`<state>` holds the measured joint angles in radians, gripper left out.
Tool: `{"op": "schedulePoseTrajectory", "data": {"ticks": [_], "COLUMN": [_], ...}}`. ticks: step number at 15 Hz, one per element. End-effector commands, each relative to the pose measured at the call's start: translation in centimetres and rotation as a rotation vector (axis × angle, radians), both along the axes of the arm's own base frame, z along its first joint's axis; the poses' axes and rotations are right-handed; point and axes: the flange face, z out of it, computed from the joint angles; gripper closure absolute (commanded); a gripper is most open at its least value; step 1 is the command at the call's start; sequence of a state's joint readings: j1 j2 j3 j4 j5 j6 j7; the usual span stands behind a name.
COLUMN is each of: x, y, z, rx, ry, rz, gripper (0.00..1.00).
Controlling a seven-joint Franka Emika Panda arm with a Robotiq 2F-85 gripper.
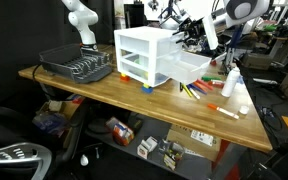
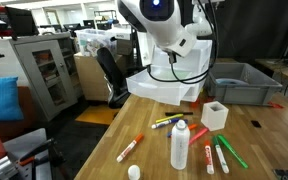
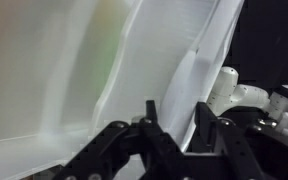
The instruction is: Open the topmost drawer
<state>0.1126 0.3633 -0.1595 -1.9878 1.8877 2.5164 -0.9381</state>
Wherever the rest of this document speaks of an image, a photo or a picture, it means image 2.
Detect white round cap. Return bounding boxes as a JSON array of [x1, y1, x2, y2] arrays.
[[127, 164, 141, 180]]

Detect translucent drawer pulled far open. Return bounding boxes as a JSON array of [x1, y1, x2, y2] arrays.
[[126, 64, 208, 106]]

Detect white marker with orange cap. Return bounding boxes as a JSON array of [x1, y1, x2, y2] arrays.
[[116, 132, 145, 163]]

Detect yellow marker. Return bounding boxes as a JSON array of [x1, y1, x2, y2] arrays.
[[155, 113, 184, 124]]

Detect orange floor mat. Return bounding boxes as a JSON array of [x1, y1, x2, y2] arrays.
[[75, 105, 120, 126]]

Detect bright green marker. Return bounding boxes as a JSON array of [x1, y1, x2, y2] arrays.
[[216, 134, 249, 169]]

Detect pink red marker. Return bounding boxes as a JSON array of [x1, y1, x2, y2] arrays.
[[188, 127, 210, 146]]

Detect grey plastic bin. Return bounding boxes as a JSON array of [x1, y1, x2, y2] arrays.
[[206, 62, 283, 106]]

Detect cardboard box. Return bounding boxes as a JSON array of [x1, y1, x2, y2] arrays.
[[116, 31, 134, 56]]

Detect black and orange clamp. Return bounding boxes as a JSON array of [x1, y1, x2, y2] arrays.
[[18, 137, 57, 167]]

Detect grey tool cart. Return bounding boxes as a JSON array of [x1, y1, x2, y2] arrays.
[[3, 128, 56, 180]]

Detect black office chair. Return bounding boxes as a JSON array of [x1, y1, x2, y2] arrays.
[[96, 47, 131, 109]]

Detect black monitor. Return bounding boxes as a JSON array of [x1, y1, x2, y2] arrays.
[[5, 6, 40, 37]]

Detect white square cup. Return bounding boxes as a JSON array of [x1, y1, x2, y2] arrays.
[[200, 101, 229, 132]]

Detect white spray bottle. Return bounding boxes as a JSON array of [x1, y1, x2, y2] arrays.
[[170, 119, 191, 171]]

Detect light blue tape roll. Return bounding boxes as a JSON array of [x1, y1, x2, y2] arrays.
[[215, 78, 249, 86]]

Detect white marker with green cap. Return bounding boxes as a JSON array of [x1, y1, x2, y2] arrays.
[[212, 136, 230, 174]]

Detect red Expo marker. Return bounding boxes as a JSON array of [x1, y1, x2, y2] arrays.
[[203, 139, 215, 175]]

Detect black marker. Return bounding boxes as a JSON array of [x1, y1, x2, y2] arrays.
[[164, 111, 194, 117]]

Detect white marker with blue cap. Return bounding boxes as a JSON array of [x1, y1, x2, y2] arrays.
[[151, 118, 182, 130]]

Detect brown couch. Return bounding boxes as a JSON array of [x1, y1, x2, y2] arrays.
[[0, 86, 42, 143]]

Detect grey metal cabinet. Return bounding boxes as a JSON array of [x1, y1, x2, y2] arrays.
[[9, 32, 79, 122]]

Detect blue pillow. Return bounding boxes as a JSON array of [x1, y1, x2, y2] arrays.
[[0, 76, 25, 124]]

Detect flat red plastic piece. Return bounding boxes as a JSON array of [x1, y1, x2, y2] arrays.
[[267, 101, 284, 109]]

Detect clear storage tote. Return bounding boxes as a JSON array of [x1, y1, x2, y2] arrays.
[[76, 28, 118, 58]]

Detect translucent drawer with gripped handle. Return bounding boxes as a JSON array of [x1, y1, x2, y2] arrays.
[[149, 44, 212, 73]]

